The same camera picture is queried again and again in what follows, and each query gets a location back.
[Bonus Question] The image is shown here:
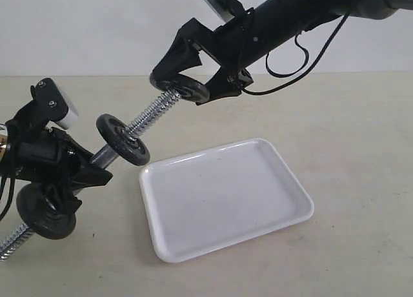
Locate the chrome threaded dumbbell bar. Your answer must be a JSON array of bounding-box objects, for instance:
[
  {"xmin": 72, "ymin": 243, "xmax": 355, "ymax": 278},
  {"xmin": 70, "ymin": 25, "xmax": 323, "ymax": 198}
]
[{"xmin": 1, "ymin": 91, "xmax": 181, "ymax": 260}]

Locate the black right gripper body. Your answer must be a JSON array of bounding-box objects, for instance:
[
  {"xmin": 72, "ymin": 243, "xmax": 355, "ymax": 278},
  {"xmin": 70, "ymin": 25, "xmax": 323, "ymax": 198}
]
[{"xmin": 176, "ymin": 9, "xmax": 255, "ymax": 79}]

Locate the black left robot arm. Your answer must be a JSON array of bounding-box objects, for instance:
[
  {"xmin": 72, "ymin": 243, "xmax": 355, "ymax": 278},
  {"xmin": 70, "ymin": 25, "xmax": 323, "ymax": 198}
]
[{"xmin": 1, "ymin": 116, "xmax": 113, "ymax": 223}]

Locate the white rectangular plastic tray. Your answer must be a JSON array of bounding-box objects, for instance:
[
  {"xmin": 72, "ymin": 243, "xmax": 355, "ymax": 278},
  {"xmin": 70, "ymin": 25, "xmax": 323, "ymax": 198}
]
[{"xmin": 139, "ymin": 138, "xmax": 314, "ymax": 263}]

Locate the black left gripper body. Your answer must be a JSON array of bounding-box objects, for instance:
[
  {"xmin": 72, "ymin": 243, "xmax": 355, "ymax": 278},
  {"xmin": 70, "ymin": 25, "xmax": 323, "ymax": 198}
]
[{"xmin": 9, "ymin": 116, "xmax": 92, "ymax": 189}]

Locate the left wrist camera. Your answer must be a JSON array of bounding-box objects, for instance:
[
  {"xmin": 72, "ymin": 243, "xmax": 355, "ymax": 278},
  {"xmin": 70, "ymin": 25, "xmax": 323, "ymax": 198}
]
[{"xmin": 31, "ymin": 77, "xmax": 79, "ymax": 130}]

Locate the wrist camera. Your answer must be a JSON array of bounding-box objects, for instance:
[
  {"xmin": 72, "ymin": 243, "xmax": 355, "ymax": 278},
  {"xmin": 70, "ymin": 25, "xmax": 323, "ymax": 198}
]
[
  {"xmin": 31, "ymin": 77, "xmax": 79, "ymax": 130},
  {"xmin": 204, "ymin": 0, "xmax": 246, "ymax": 23}
]

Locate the black weight plate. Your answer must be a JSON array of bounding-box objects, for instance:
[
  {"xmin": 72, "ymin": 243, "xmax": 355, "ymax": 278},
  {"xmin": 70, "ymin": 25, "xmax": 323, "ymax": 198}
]
[
  {"xmin": 96, "ymin": 114, "xmax": 150, "ymax": 166},
  {"xmin": 16, "ymin": 183, "xmax": 81, "ymax": 240},
  {"xmin": 150, "ymin": 74, "xmax": 210, "ymax": 104}
]

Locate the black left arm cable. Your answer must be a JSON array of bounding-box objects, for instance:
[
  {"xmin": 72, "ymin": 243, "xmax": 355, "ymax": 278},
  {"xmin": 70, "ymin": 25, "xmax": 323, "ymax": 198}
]
[{"xmin": 0, "ymin": 116, "xmax": 20, "ymax": 223}]

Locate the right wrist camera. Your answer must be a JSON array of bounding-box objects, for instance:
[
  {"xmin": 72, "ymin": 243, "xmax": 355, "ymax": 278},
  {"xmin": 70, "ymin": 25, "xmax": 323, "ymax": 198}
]
[{"xmin": 204, "ymin": 0, "xmax": 246, "ymax": 23}]

